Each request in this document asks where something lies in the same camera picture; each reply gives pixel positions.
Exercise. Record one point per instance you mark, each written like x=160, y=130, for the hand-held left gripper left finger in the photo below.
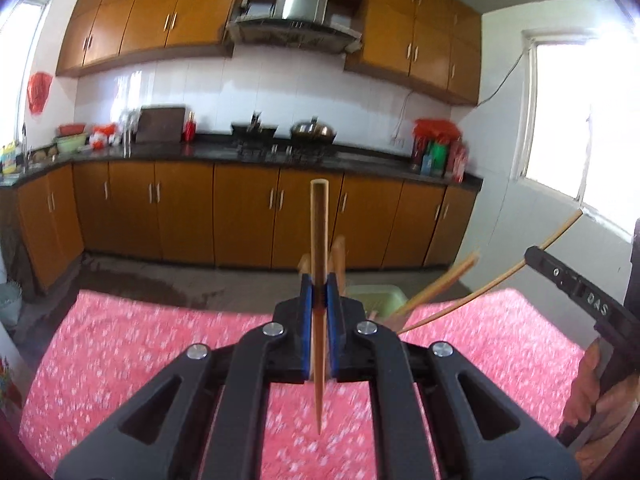
x=306, y=340

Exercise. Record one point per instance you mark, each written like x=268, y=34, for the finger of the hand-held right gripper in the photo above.
x=547, y=266

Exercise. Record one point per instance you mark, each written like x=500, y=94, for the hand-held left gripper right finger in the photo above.
x=336, y=340

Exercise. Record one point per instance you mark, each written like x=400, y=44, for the wooden chopstick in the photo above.
x=500, y=285
x=305, y=264
x=339, y=260
x=440, y=282
x=319, y=230
x=450, y=285

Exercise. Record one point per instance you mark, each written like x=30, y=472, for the green plastic container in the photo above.
x=375, y=297

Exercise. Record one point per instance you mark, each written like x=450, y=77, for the person's right hand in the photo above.
x=582, y=385

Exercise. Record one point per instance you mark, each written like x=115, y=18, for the red bottle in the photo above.
x=457, y=162

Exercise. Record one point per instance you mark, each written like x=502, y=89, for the brown lower kitchen cabinets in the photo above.
x=240, y=215

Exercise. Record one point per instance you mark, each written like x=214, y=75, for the brown kitchen cabinets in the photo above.
x=240, y=215
x=420, y=35
x=150, y=15

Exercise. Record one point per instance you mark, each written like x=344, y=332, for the window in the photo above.
x=22, y=50
x=590, y=125

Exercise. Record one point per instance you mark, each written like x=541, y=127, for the green bottle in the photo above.
x=438, y=160

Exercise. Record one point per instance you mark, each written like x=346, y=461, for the red plastic bag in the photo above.
x=435, y=129

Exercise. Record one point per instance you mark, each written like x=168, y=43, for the pink floral tablecloth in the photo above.
x=125, y=360

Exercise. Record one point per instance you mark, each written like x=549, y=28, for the gas stove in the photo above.
x=280, y=150

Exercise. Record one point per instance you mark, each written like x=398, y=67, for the wok with lid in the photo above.
x=312, y=130

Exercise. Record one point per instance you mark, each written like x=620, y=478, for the black kitchen countertop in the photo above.
x=200, y=152

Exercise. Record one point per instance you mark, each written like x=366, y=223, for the black wok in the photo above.
x=254, y=127

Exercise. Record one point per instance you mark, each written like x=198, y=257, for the red utensil container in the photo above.
x=190, y=130

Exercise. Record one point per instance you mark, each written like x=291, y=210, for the dark cutting board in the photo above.
x=161, y=124

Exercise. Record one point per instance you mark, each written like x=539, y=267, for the brown upper kitchen cabinets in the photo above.
x=150, y=15
x=420, y=35

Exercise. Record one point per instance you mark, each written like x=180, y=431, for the red and white bag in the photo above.
x=104, y=137

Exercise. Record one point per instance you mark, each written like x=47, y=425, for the green basin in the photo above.
x=72, y=144

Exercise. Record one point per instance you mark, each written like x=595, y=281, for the steel range hood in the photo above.
x=295, y=20

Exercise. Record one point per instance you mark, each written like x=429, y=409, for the sink faucet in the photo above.
x=24, y=140

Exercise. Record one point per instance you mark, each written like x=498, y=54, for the yellow bottle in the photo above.
x=9, y=160

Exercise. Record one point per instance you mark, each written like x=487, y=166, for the red hanging bag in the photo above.
x=40, y=92

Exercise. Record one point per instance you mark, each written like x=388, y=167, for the white wall socket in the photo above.
x=399, y=141

